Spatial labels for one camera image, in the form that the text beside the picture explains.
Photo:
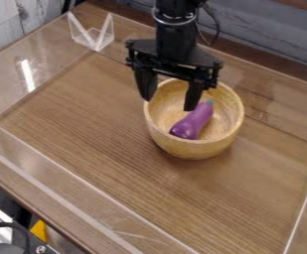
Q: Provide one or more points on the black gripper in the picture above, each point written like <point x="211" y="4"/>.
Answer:
<point x="196" y="67"/>

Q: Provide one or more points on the purple toy eggplant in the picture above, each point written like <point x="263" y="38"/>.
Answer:
<point x="191" y="125"/>

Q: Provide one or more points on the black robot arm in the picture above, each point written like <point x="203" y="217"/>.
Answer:
<point x="172" y="53"/>

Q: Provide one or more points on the brown wooden bowl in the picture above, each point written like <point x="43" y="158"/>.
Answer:
<point x="164" y="111"/>

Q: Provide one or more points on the black and yellow device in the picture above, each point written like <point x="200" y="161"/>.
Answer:
<point x="46" y="240"/>

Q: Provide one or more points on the clear acrylic corner bracket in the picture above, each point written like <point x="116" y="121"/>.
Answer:
<point x="93" y="38"/>

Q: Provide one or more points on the clear acrylic tray wall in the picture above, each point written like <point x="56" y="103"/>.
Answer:
<point x="81" y="211"/>

